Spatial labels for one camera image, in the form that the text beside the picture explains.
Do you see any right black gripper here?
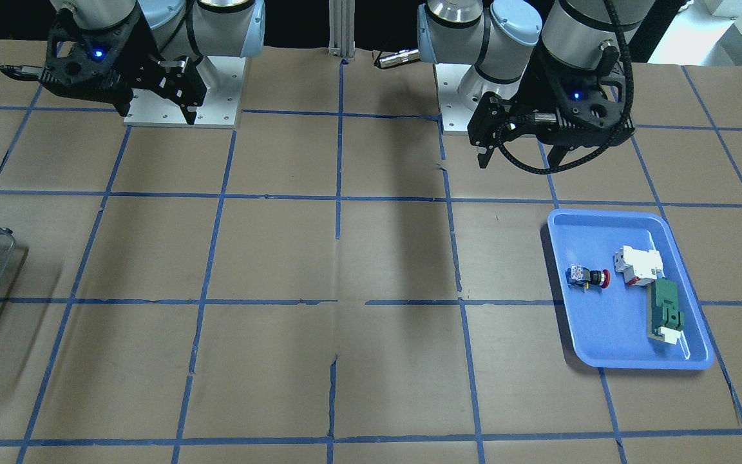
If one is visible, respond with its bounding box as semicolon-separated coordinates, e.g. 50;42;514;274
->
0;12;208;126

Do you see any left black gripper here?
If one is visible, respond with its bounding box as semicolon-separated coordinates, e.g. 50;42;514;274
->
468;44;636;173

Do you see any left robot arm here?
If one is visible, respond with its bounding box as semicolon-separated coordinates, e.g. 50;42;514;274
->
417;1;652;175

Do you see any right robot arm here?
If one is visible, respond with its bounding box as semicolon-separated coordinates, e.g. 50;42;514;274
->
0;1;266;130

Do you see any white circuit breaker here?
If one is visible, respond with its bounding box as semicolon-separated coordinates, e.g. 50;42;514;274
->
613;246;663;287

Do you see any blue plastic tray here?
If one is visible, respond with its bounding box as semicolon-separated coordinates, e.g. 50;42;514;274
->
547;208;714;370

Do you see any green terminal block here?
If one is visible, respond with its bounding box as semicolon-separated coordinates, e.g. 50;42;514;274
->
647;277;685;345

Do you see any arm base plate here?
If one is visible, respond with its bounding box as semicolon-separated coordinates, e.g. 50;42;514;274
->
124;56;250;129
435;64;493;136

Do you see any black corrugated cable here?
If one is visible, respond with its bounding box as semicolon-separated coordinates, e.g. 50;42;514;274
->
497;0;636;175

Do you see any aluminium frame post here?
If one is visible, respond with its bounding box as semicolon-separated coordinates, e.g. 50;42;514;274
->
328;0;356;61

